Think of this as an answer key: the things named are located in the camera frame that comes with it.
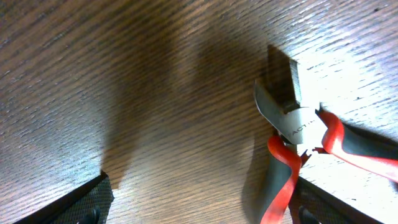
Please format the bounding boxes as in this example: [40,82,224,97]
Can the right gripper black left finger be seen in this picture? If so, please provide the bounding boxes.
[16,171,114,224]

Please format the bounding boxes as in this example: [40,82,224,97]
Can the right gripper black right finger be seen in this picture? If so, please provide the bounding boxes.
[289,177,381,224]

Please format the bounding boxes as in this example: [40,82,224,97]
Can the red handled pliers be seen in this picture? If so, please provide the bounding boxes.
[254,59,397,223]

